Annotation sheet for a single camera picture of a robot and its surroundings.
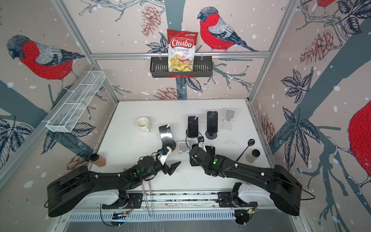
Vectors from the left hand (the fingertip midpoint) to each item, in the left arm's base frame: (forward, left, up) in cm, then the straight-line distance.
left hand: (175, 157), depth 79 cm
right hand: (+2, -10, -3) cm, 11 cm away
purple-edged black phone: (+22, -11, -2) cm, 25 cm away
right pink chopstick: (-22, +11, -9) cm, 26 cm away
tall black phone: (+23, -23, +2) cm, 33 cm away
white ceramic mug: (+25, +24, -3) cm, 34 cm away
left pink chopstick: (-15, +17, -9) cm, 24 cm away
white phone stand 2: (+32, -37, -2) cm, 49 cm away
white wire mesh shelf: (+13, +54, +20) cm, 59 cm away
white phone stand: (+7, -2, -6) cm, 9 cm away
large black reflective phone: (+14, +6, 0) cm, 15 cm away
